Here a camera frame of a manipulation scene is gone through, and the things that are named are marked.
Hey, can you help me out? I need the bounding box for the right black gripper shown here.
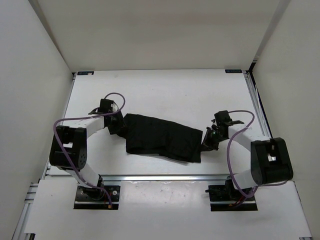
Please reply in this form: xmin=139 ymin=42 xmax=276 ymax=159
xmin=197 ymin=126 xmax=228 ymax=152

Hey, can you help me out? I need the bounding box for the right aluminium frame rail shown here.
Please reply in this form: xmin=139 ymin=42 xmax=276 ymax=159
xmin=244 ymin=71 xmax=286 ymax=181

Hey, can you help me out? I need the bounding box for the right blue corner label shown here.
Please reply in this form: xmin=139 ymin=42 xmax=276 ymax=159
xmin=225 ymin=69 xmax=243 ymax=74

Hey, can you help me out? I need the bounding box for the left blue corner label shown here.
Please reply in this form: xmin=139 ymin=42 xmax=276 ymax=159
xmin=77 ymin=71 xmax=94 ymax=76

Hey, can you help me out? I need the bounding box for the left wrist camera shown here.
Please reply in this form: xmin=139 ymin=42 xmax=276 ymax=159
xmin=88 ymin=98 xmax=118 ymax=115

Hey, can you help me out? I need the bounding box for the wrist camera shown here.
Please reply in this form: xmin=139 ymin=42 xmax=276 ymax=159
xmin=214 ymin=110 xmax=244 ymax=128
xmin=88 ymin=98 xmax=118 ymax=115

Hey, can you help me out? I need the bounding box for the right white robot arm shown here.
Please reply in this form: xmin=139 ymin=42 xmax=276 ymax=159
xmin=201 ymin=124 xmax=294 ymax=200

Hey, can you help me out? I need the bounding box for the blue corner label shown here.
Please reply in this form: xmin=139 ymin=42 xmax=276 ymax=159
xmin=77 ymin=71 xmax=94 ymax=76
xmin=225 ymin=69 xmax=243 ymax=74

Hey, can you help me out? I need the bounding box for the front aluminium frame rail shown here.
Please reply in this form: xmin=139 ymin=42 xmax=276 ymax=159
xmin=41 ymin=174 xmax=251 ymax=183

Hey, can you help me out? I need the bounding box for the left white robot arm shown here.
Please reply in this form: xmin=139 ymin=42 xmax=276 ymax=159
xmin=49 ymin=112 xmax=126 ymax=200

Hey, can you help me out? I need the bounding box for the aluminium frame rail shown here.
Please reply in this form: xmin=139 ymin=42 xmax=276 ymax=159
xmin=41 ymin=174 xmax=251 ymax=183
xmin=244 ymin=71 xmax=286 ymax=181

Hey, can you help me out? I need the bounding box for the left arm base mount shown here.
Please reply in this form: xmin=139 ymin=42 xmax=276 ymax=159
xmin=73 ymin=185 xmax=121 ymax=210

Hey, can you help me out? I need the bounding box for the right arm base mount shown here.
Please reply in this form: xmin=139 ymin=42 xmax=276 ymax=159
xmin=205 ymin=185 xmax=258 ymax=212

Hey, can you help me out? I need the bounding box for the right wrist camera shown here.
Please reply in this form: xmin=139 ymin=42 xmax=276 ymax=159
xmin=214 ymin=110 xmax=244 ymax=128

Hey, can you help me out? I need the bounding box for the black pleated skirt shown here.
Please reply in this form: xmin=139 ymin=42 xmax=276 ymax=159
xmin=117 ymin=113 xmax=203 ymax=163

